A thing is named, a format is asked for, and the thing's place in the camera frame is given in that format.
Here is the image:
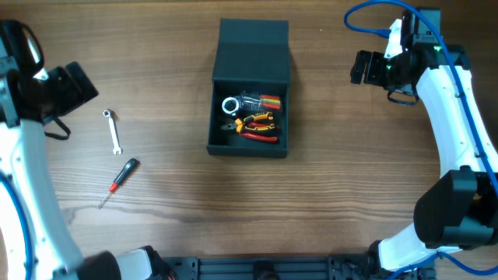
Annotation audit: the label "silver combination wrench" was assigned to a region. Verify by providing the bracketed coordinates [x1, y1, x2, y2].
[103, 109, 123, 156]

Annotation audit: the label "clear screwdriver set case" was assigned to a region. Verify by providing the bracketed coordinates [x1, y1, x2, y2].
[238, 93, 282, 111]

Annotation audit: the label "red handled snips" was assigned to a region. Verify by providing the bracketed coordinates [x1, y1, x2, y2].
[236, 121, 279, 143]

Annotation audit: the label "orange black pliers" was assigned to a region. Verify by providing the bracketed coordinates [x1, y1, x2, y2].
[221, 111, 277, 135]

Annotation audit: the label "black white tape measure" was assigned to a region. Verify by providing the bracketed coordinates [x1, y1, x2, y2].
[222, 96, 240, 117]

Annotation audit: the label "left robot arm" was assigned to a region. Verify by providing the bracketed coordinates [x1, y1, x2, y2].
[1, 19, 121, 279]

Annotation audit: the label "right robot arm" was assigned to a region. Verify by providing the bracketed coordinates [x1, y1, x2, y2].
[350, 4, 497, 279]

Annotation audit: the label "black red screwdriver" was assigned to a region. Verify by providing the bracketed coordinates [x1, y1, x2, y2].
[97, 158, 140, 209]

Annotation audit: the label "dark green open box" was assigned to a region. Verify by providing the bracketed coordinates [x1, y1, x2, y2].
[207, 19, 290, 158]

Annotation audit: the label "left blue cable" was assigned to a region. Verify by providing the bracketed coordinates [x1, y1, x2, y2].
[0, 174, 36, 280]

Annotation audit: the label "blue cable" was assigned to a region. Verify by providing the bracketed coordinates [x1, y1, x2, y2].
[343, 0, 498, 280]
[0, 174, 36, 280]

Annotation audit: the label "right blue cable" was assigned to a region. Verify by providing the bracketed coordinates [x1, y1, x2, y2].
[343, 0, 498, 280]

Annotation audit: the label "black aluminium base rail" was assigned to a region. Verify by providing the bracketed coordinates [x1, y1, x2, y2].
[159, 253, 437, 280]

